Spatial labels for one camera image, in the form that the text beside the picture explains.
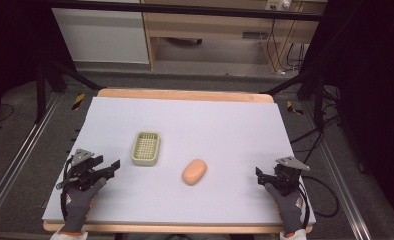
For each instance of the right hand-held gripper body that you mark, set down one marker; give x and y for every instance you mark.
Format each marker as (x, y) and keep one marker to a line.
(286, 178)

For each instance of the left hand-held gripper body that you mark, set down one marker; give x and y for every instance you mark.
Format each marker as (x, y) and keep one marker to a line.
(81, 173)

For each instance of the cream slotted soap dish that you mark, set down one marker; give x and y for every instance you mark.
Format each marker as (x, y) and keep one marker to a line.
(146, 148)

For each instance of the orange bread roll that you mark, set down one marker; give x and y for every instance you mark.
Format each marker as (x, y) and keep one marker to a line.
(194, 172)

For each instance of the person's right white sleeve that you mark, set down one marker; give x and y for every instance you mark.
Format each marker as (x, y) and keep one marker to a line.
(293, 237)

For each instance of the person's white sleeve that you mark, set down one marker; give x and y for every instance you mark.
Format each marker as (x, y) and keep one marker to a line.
(70, 236)
(293, 237)

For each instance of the yellow black floor tape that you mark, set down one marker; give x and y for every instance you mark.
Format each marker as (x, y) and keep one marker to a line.
(78, 101)
(294, 108)

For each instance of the person's left white sleeve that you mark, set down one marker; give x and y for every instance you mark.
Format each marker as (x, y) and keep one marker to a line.
(70, 236)

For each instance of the white table mat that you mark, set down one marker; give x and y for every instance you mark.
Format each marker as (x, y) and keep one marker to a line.
(198, 133)

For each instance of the black metal stand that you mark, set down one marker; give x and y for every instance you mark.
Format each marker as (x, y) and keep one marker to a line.
(315, 90)
(41, 90)

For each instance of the wooden table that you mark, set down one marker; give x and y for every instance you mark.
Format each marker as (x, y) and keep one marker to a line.
(185, 94)

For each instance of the white cabinet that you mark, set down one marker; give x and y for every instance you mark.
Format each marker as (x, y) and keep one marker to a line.
(101, 36)

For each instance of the black curtain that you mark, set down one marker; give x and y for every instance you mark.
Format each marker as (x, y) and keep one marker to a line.
(371, 83)
(15, 40)

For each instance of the wooden desk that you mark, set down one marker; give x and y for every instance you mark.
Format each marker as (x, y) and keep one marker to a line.
(205, 28)

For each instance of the white power strip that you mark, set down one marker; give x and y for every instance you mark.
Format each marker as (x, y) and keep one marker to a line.
(278, 4)

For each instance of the black horizontal bar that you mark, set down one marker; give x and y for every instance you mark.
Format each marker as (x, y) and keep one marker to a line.
(185, 10)

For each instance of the aluminium floor rail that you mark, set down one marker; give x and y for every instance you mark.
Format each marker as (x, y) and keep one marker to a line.
(341, 186)
(21, 156)

